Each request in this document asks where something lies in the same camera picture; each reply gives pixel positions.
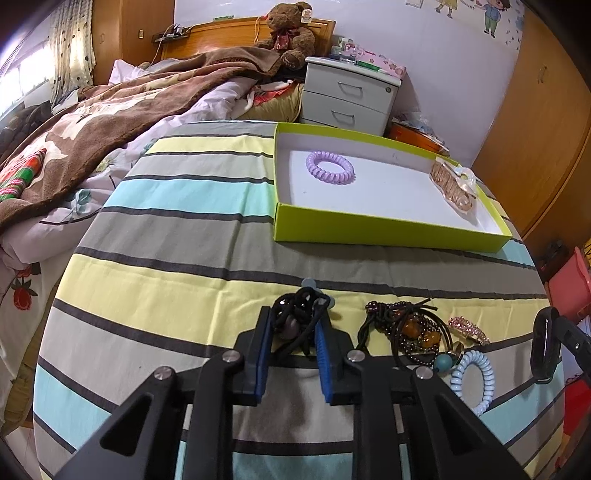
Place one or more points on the clear gold hair claw clip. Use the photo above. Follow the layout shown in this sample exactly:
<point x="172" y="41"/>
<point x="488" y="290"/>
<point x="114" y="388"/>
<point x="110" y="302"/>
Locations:
<point x="450" y="184"/>

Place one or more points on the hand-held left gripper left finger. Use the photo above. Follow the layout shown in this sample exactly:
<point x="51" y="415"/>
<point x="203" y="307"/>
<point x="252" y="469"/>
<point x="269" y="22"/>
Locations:
<point x="261" y="364"/>

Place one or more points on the green cardboard box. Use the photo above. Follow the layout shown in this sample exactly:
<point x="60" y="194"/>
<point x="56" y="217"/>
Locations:
<point x="369" y="198"/>

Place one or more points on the dark brown bag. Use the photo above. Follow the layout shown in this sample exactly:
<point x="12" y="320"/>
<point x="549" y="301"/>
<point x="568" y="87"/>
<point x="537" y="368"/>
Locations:
<point x="551" y="258"/>

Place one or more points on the small cosmetic bottles group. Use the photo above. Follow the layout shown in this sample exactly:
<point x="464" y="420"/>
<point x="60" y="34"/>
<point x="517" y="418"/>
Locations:
<point x="346" y="48"/>

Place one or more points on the dark cloth pile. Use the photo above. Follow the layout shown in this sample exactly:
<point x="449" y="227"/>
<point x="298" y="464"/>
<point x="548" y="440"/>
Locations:
<point x="27" y="122"/>

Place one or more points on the window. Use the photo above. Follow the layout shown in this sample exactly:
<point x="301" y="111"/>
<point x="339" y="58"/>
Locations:
<point x="23" y="78"/>

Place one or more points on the tall wooden cabinet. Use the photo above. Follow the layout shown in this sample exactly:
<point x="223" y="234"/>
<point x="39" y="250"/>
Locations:
<point x="129" y="27"/>

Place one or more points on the yellow paper bag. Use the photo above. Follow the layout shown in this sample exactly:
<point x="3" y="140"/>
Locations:
<point x="587" y="254"/>

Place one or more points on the brown patterned blanket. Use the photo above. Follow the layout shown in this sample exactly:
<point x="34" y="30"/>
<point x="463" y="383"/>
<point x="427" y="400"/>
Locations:
<point x="92" y="138"/>

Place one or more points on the pink plastic bin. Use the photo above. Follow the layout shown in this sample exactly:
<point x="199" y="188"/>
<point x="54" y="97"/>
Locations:
<point x="575" y="281"/>

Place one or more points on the black power strip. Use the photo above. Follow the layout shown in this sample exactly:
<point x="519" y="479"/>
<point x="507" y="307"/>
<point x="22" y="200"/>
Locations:
<point x="171" y="33"/>

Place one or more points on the pink floral box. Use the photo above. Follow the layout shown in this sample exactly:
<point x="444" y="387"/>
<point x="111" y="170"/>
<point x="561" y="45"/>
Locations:
<point x="383" y="62"/>

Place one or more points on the white pillow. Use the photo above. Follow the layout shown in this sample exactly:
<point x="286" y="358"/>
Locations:
<point x="129" y="71"/>

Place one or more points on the white floral duvet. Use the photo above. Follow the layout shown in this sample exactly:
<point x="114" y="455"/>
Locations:
<point x="27" y="240"/>

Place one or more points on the wooden headboard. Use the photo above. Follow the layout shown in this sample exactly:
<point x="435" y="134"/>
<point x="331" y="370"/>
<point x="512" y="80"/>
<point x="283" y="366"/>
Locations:
<point x="217" y="39"/>

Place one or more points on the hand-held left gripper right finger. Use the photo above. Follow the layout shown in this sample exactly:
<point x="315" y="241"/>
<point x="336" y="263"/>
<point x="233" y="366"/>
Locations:
<point x="325" y="369"/>

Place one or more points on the dotted curtain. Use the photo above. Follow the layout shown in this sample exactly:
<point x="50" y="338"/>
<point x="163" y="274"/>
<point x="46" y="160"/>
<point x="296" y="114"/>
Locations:
<point x="69" y="55"/>

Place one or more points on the white nightstand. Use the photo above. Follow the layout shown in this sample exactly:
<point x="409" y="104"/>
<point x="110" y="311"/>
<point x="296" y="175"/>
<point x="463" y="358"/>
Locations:
<point x="351" y="92"/>

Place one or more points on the clear plastic bags pile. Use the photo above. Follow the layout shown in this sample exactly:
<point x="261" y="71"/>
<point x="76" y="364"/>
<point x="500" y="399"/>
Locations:
<point x="418" y="122"/>

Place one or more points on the pink rhinestone hair clip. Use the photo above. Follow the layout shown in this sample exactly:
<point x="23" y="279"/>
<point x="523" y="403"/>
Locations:
<point x="466" y="326"/>

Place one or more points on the red green plaid pillow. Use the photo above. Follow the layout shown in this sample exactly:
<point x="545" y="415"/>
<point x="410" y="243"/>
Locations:
<point x="18" y="177"/>

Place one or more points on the large wooden wardrobe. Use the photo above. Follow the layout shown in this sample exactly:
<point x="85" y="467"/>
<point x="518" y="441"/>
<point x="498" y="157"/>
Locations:
<point x="545" y="138"/>

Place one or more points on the brown teddy bear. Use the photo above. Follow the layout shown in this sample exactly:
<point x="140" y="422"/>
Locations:
<point x="291" y="37"/>

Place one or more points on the cartoon wall sticker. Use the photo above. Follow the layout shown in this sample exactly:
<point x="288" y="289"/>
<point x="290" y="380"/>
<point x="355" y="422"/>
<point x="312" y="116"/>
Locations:
<point x="491" y="18"/>

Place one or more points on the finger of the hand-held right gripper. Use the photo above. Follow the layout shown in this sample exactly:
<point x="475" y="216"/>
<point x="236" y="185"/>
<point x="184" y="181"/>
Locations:
<point x="575" y="344"/>

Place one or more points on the black smart band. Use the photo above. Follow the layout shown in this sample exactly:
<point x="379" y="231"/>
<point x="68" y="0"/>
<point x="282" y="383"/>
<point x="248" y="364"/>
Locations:
<point x="537" y="341"/>

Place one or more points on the orange box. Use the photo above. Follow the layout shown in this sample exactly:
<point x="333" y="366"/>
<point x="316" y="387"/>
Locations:
<point x="411" y="136"/>

